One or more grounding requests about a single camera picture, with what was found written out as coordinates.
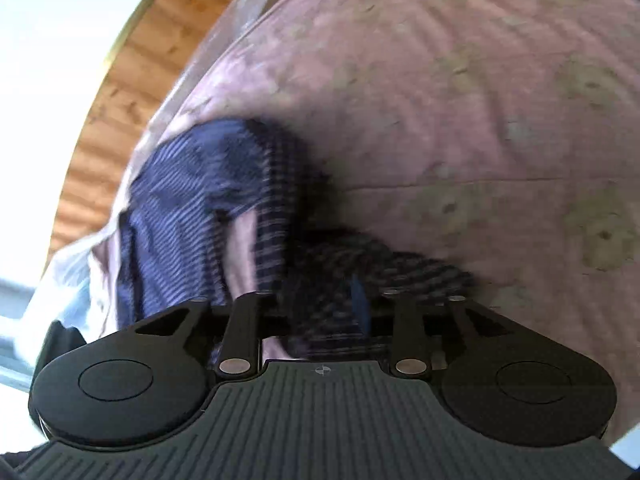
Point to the clear bubble wrap sheet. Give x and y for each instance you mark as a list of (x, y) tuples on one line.
[(170, 105)]

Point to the wooden headboard panel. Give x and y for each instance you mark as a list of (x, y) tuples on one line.
[(125, 85)]

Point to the pink printed bedsheet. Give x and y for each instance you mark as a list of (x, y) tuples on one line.
[(450, 110)]

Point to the blue checked shirt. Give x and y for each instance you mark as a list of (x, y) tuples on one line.
[(190, 185)]

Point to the dark cloth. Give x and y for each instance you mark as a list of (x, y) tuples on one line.
[(62, 337)]

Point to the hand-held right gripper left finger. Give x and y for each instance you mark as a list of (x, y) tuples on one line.
[(250, 310)]

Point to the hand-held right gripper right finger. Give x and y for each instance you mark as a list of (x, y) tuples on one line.
[(359, 300)]

